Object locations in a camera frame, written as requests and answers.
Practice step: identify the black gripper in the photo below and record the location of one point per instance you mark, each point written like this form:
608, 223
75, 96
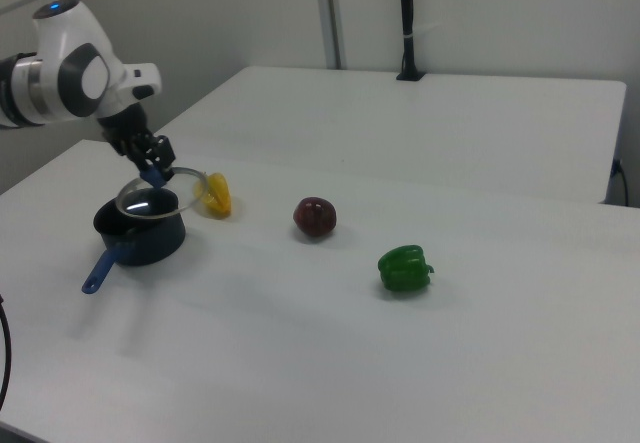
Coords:
125, 128

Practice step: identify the glass lid with blue knob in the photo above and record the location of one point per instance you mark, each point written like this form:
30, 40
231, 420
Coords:
150, 198

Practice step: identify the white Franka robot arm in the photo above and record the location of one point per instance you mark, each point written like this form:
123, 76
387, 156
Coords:
65, 83

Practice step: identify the yellow bell pepper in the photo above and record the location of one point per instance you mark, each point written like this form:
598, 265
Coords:
220, 198

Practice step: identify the dark red bell pepper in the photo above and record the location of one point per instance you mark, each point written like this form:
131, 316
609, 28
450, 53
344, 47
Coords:
315, 217

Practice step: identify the green bell pepper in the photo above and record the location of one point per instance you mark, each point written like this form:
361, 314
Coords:
402, 269

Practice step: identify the black pole with table clamp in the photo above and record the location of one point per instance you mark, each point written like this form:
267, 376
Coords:
410, 23

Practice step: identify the grey wall partition profile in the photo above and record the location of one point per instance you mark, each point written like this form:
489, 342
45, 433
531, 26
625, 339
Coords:
330, 13

